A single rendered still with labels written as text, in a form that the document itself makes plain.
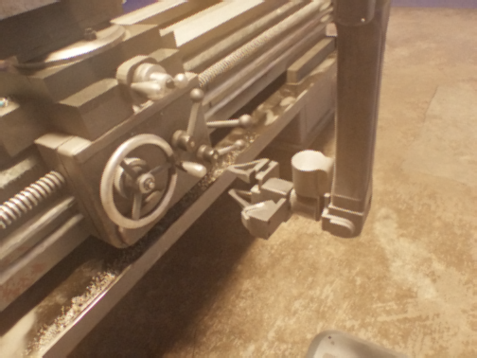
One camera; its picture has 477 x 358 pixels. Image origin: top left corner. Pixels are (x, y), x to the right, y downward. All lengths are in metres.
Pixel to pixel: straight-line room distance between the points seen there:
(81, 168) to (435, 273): 1.22
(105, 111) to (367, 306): 1.03
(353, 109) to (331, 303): 0.94
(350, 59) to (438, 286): 1.10
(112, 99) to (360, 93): 0.49
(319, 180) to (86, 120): 0.45
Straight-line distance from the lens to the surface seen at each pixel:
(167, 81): 0.75
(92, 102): 0.77
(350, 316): 1.34
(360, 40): 0.48
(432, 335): 1.36
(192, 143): 0.93
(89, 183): 0.80
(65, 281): 1.10
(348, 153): 0.56
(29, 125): 0.87
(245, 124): 0.98
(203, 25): 1.27
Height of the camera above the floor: 1.14
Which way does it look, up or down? 37 degrees down
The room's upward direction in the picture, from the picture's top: 10 degrees counter-clockwise
